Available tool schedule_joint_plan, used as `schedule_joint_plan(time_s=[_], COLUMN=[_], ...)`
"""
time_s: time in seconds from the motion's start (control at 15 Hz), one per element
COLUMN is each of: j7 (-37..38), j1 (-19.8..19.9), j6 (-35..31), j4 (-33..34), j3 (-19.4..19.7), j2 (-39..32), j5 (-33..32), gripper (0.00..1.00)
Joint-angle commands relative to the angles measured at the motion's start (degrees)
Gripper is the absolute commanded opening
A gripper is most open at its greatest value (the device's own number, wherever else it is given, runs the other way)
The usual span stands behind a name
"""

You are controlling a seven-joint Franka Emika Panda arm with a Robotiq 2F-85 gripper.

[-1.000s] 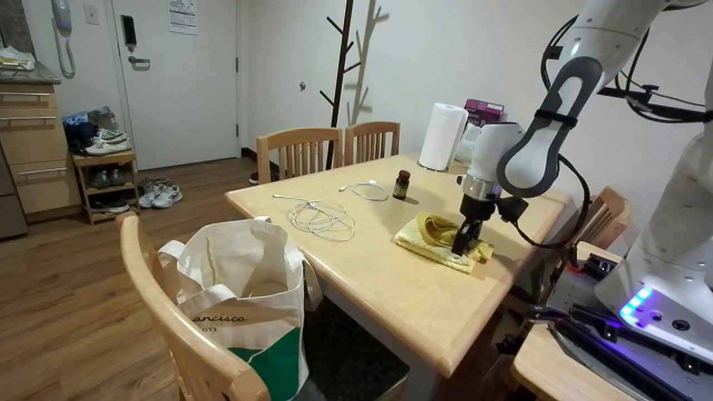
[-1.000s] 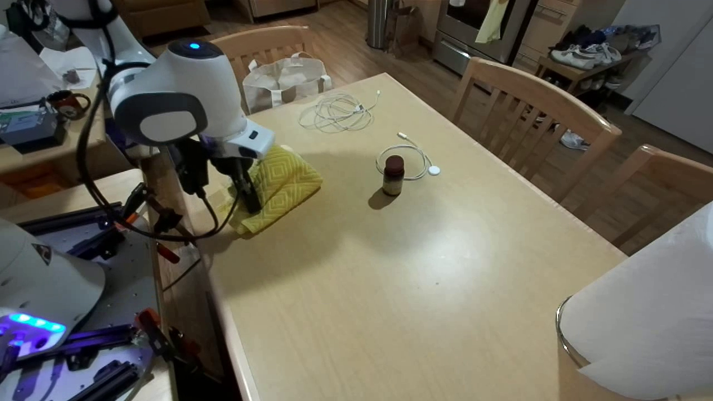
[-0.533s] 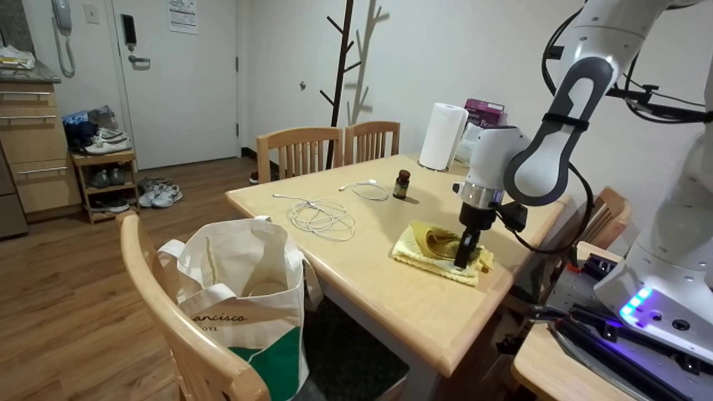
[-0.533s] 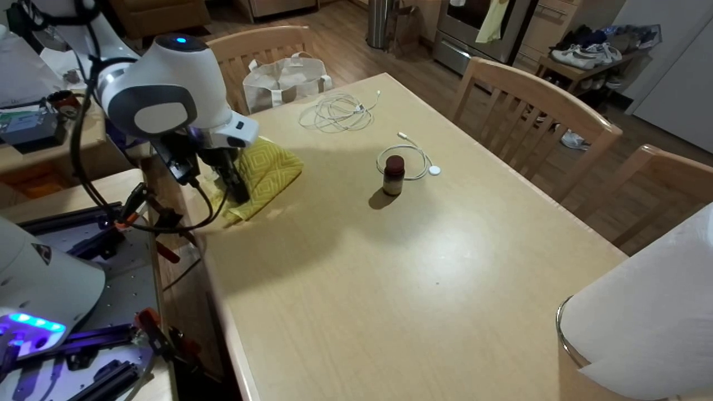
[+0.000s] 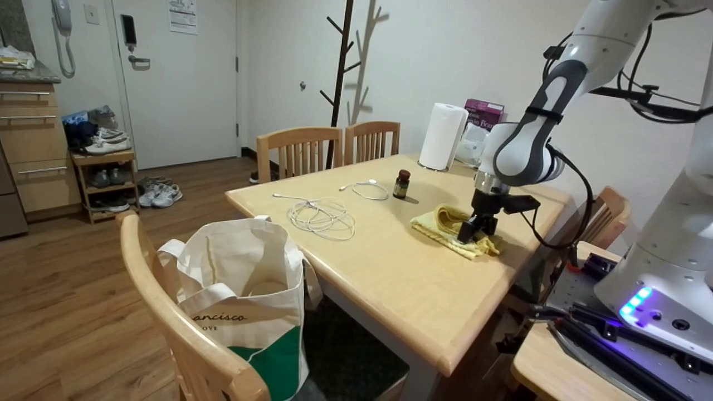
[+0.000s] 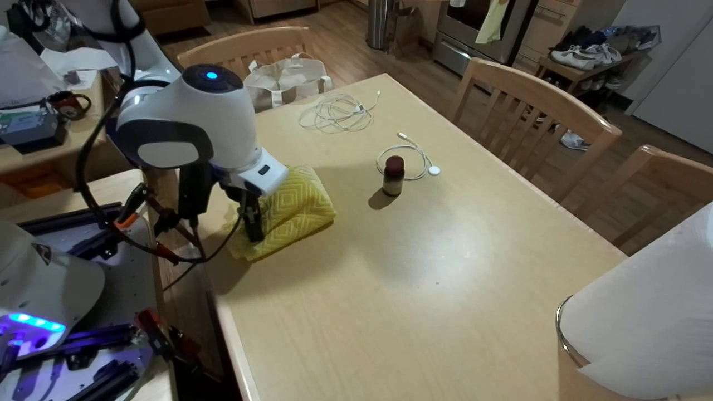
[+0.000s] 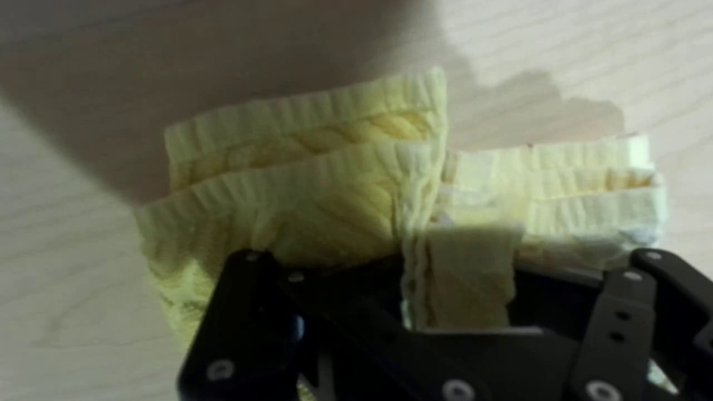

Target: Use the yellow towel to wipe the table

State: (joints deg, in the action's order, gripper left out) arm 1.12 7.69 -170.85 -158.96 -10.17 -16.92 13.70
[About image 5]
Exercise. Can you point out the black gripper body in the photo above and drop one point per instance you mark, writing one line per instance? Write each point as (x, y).
(492, 204)

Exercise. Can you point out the yellow towel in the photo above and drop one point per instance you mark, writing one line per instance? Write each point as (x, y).
(437, 226)

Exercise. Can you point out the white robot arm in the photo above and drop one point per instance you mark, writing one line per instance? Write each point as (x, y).
(594, 36)

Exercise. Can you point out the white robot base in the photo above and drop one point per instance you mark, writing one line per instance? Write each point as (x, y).
(660, 276)

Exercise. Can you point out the white paper towel roll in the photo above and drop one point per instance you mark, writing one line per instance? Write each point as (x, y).
(442, 138)

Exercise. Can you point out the small brown bottle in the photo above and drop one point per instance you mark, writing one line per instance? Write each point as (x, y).
(401, 185)

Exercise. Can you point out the purple box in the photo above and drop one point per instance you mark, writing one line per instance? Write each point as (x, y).
(486, 113)

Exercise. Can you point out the black orange clamp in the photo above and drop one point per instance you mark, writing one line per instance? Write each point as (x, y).
(536, 326)
(592, 261)

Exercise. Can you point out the light wooden chair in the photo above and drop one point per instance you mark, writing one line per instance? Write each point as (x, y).
(298, 138)
(185, 336)
(370, 129)

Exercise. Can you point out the grey robot mounting plate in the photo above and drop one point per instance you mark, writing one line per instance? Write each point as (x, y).
(594, 341)

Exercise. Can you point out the wooden robot side table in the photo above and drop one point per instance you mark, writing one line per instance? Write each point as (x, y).
(559, 372)

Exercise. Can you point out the wooden coat rack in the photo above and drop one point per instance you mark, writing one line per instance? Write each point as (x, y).
(344, 60)

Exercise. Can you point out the white tote bag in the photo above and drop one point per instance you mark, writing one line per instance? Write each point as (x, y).
(247, 297)

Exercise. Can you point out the white grey sneakers pair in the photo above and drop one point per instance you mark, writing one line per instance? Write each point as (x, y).
(160, 196)

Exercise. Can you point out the white door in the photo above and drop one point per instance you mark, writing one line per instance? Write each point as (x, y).
(185, 96)

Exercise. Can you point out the white paper notice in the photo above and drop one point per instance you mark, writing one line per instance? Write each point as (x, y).
(183, 14)

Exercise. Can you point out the wooden shoe rack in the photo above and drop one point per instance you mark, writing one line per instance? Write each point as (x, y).
(103, 159)

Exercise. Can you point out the black door lock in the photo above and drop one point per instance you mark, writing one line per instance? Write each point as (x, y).
(131, 31)

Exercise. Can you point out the dark shoes pair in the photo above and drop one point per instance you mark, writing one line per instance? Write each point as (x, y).
(80, 129)

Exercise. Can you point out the wooden drawer cabinet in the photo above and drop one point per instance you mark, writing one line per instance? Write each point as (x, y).
(42, 148)

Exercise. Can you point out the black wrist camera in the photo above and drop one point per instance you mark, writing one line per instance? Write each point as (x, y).
(524, 204)

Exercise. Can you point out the white light switch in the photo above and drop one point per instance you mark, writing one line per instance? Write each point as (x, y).
(92, 14)

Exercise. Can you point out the white wall phone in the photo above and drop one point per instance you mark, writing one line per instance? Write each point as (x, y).
(61, 18)

